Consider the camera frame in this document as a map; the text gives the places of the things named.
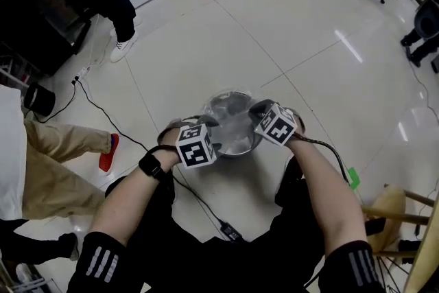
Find person's right hand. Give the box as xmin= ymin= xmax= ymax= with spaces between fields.
xmin=291 ymin=113 xmax=307 ymax=141

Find person's left hand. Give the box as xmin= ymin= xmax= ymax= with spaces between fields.
xmin=156 ymin=121 xmax=182 ymax=168

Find wooden stool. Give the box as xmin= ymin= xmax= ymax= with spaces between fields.
xmin=359 ymin=183 xmax=436 ymax=258

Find person's black striped shirt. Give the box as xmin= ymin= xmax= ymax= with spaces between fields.
xmin=67 ymin=231 xmax=387 ymax=293

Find black power adapter with cable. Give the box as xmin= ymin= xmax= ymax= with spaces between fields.
xmin=71 ymin=75 xmax=248 ymax=244

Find person's right forearm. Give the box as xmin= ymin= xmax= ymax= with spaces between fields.
xmin=286 ymin=135 xmax=368 ymax=258

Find silver metal trash bin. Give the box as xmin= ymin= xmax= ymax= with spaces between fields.
xmin=201 ymin=89 xmax=264 ymax=159

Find clear plastic bag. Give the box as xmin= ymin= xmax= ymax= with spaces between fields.
xmin=202 ymin=89 xmax=263 ymax=157

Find black glass-door fridge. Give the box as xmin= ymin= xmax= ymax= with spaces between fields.
xmin=0 ymin=0 xmax=93 ymax=76

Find white power strip with cable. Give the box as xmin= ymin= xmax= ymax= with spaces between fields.
xmin=75 ymin=15 xmax=116 ymax=80

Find wooden table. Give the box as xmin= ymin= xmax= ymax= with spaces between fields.
xmin=403 ymin=191 xmax=439 ymax=293

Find person's left forearm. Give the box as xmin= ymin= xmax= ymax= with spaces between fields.
xmin=89 ymin=154 xmax=179 ymax=248

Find green floor tape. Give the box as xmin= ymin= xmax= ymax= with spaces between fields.
xmin=346 ymin=166 xmax=361 ymax=189

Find wire shelf rack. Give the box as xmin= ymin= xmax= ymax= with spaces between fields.
xmin=0 ymin=260 xmax=61 ymax=293

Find gray mesh chair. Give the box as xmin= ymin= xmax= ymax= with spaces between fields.
xmin=413 ymin=0 xmax=439 ymax=42

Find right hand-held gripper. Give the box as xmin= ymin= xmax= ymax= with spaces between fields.
xmin=248 ymin=98 xmax=298 ymax=148

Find black wrist watch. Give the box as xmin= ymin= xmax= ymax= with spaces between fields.
xmin=138 ymin=150 xmax=166 ymax=180

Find black round bin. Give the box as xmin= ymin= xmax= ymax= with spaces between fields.
xmin=23 ymin=82 xmax=57 ymax=118

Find clear plastic drawers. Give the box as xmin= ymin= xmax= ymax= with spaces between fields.
xmin=0 ymin=54 xmax=38 ymax=93

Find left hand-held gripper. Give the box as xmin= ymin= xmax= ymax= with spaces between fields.
xmin=174 ymin=115 xmax=224 ymax=170

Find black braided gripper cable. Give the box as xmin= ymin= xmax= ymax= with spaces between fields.
xmin=291 ymin=132 xmax=353 ymax=188

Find person's black shorts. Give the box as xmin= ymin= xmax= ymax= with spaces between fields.
xmin=104 ymin=154 xmax=364 ymax=272

